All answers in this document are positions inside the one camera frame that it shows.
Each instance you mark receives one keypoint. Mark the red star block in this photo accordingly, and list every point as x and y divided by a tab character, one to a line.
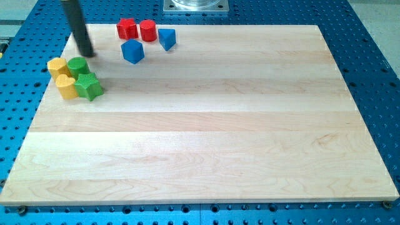
127	29

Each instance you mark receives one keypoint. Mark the blue perforated metal table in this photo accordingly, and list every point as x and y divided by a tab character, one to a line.
370	77

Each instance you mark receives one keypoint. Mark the blue cube block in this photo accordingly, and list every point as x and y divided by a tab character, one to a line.
132	51

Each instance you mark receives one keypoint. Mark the red cylinder block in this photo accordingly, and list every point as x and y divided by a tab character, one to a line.
148	30

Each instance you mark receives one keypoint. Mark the yellow heart block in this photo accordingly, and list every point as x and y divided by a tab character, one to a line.
66	87

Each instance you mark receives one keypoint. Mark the green star block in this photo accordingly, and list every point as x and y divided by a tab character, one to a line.
88	86

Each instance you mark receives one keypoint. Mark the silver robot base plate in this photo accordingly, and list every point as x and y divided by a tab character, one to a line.
191	6

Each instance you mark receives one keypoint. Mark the green cylinder block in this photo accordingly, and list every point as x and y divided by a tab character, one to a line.
77	66

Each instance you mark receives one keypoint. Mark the yellow hexagon block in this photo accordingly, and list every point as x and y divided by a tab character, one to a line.
58	66

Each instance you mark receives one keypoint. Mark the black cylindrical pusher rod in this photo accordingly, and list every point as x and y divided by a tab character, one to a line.
76	21

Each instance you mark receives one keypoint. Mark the light wooden board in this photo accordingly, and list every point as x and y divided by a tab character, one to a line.
231	114

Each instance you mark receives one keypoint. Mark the blue triangular prism block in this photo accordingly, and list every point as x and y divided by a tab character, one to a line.
167	38

